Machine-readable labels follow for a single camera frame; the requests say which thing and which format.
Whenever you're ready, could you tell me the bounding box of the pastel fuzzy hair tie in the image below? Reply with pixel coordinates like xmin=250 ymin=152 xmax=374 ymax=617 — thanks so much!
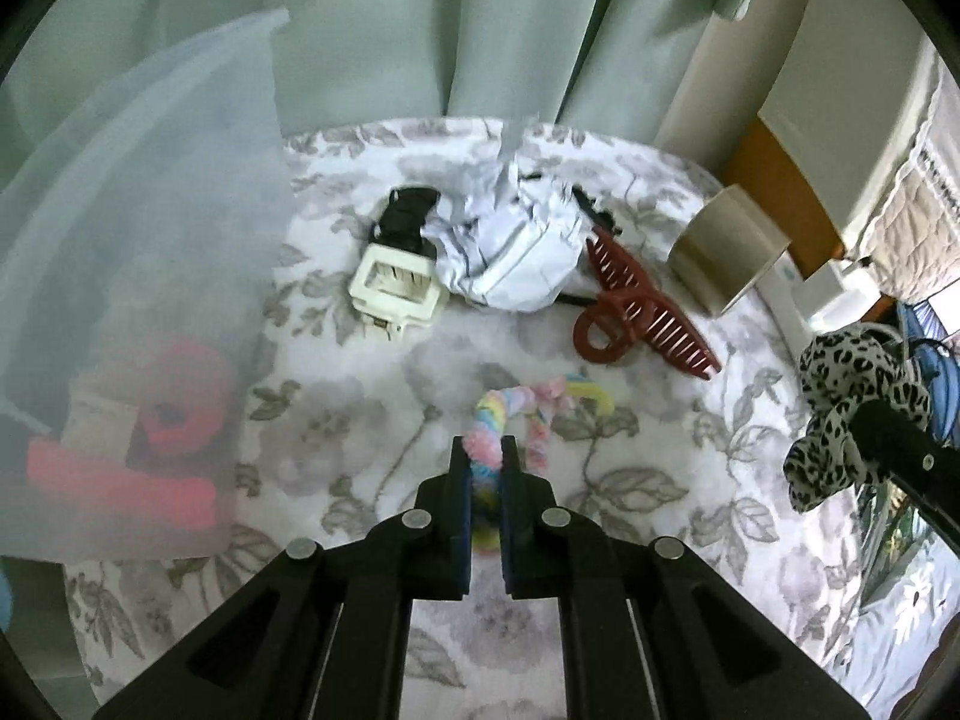
xmin=463 ymin=371 xmax=614 ymax=552

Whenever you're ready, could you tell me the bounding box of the pale green curtain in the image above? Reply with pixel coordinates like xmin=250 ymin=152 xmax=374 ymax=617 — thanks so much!
xmin=0 ymin=0 xmax=822 ymax=196

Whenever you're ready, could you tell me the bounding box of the beige quilted blanket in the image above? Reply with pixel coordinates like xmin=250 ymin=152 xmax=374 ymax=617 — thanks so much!
xmin=855 ymin=52 xmax=960 ymax=301

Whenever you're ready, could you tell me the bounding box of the dark red hair claw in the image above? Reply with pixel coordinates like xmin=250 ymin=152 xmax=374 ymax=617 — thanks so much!
xmin=574 ymin=229 xmax=722 ymax=380

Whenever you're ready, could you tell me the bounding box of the white paper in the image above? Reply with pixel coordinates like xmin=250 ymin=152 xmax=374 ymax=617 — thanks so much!
xmin=424 ymin=112 xmax=593 ymax=312

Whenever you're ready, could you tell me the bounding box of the white charger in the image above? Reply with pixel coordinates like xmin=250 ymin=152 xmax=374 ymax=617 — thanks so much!
xmin=795 ymin=259 xmax=878 ymax=338

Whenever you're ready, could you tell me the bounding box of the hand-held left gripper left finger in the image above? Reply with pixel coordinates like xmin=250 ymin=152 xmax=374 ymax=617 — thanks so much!
xmin=94 ymin=435 xmax=475 ymax=720

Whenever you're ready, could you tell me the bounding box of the cream padded headboard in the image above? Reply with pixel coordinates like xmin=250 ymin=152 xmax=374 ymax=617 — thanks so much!
xmin=757 ymin=0 xmax=938 ymax=256

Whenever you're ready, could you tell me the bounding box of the translucent plastic storage container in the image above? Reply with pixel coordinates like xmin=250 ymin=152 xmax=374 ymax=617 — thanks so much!
xmin=0 ymin=7 xmax=301 ymax=563

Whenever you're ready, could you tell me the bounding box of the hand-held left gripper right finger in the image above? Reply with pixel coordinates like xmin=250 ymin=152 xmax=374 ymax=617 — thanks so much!
xmin=499 ymin=435 xmax=875 ymax=720

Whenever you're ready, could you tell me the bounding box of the orange wooden nightstand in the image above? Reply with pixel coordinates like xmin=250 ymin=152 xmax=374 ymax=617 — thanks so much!
xmin=724 ymin=120 xmax=845 ymax=278

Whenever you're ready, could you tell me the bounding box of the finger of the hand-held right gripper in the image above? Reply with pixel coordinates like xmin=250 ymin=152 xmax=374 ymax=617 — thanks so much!
xmin=919 ymin=345 xmax=960 ymax=440
xmin=847 ymin=397 xmax=960 ymax=533

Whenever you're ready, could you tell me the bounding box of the black hair clip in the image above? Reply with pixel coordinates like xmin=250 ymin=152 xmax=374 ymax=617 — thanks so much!
xmin=371 ymin=186 xmax=443 ymax=256

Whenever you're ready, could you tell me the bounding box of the black headband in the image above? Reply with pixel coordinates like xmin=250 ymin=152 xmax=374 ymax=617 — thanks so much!
xmin=517 ymin=169 xmax=627 ymax=308

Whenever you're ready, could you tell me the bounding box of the cream rectangular hair clip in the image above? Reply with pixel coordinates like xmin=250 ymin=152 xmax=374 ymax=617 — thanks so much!
xmin=349 ymin=240 xmax=451 ymax=342

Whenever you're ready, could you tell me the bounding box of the brown packing tape roll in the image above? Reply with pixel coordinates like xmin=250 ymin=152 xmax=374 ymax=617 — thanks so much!
xmin=667 ymin=186 xmax=792 ymax=317

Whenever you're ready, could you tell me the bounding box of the leopard print scrunchie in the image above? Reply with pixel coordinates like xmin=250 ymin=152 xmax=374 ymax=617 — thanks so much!
xmin=784 ymin=326 xmax=935 ymax=515

